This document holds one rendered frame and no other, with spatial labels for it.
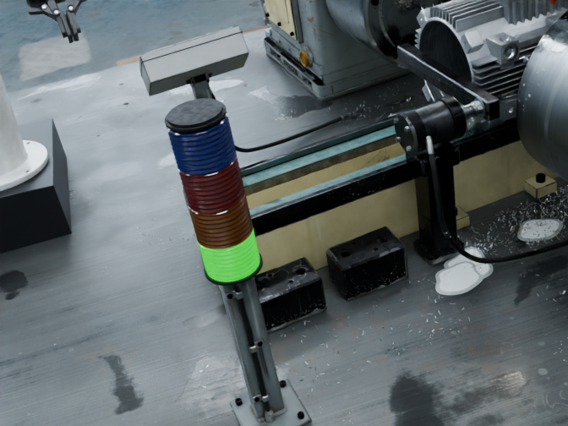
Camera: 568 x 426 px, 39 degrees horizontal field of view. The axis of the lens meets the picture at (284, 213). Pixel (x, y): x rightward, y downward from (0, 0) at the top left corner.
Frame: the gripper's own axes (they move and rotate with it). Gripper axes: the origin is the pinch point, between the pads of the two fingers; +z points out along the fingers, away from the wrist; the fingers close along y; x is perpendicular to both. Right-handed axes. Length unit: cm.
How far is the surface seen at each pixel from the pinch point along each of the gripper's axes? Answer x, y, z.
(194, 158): -53, 4, 37
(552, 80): -43, 48, 40
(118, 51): 302, 38, -101
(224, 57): -3.5, 21.3, 13.2
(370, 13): -3.0, 47.7, 13.4
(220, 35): -3.5, 21.9, 9.5
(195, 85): 0.9, 16.0, 15.1
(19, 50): 339, -11, -132
